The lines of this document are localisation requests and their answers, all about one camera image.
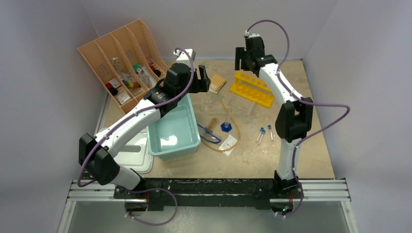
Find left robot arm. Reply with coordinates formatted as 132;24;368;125
77;63;211;199

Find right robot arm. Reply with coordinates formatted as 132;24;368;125
235;33;313;198

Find yellow spiral notebook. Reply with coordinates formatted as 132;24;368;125
209;74;227;94

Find yellow test tube rack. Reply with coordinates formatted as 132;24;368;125
229;71;275;109

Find tan bristle brush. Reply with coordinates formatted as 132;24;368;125
207;117;217;132

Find clear well plate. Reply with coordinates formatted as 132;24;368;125
223;95;255;116

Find blue safety glasses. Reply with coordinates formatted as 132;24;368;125
197;123;222;144

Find teal plastic bin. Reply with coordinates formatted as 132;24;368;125
146;94;201;160

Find tan rubber tubing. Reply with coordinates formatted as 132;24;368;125
201;102;241;153

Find white label packet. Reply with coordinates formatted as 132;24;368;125
219;134;238;156

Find peach desk file organizer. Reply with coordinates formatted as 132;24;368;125
78;19;169;113

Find white bin lid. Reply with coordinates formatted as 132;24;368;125
114;130;153;174

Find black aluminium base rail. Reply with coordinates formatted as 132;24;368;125
66;178;351;213

